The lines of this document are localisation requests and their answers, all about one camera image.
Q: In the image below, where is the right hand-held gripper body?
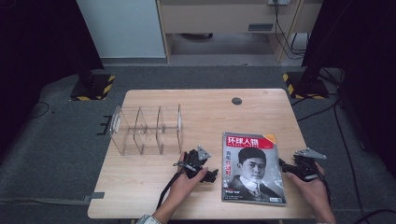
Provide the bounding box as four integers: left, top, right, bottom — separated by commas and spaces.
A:
293, 147, 328, 183

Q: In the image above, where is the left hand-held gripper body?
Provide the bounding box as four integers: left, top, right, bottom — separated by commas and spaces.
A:
181, 145, 212, 179

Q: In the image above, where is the magazine with portrait cover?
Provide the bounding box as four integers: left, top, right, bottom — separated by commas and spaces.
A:
221, 132, 288, 207

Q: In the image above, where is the clear acrylic file rack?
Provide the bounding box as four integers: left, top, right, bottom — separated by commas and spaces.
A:
110, 104, 184, 157

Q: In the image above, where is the person's right hand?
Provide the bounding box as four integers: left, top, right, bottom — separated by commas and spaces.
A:
285, 163, 330, 207

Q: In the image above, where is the person's left hand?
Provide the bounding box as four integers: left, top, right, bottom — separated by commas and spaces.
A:
169, 153, 209, 203

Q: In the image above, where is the striped black stand base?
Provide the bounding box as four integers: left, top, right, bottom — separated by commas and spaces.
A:
282, 71, 330, 100
69, 73, 117, 102

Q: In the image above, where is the grey floor tape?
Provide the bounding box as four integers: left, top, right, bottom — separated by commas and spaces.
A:
83, 191, 106, 203

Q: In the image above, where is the black curtain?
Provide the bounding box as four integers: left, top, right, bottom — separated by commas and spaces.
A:
301, 0, 396, 179
0, 0, 106, 157

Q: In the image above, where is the beige office desk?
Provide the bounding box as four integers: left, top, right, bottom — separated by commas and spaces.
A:
155, 0, 325, 63

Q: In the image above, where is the right hand-held gripper black cable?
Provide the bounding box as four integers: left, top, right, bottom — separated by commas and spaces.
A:
316, 162, 332, 206

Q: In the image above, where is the hand-held gripper black cable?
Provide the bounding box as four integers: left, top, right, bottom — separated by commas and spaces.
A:
316, 162, 332, 206
156, 161, 191, 210

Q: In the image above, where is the left hand-held gripper black cable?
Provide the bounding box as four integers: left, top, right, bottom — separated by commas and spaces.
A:
156, 161, 191, 210

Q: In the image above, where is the long black floor cable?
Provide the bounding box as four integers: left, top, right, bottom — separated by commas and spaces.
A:
296, 101, 396, 224

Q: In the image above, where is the black table bracket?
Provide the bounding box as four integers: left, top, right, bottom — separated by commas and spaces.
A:
95, 114, 113, 136

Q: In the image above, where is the black socket cable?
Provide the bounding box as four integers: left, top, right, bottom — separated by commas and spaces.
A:
273, 0, 310, 61

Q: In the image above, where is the thin black floor cable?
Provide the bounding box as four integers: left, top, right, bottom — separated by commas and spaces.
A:
29, 101, 50, 119

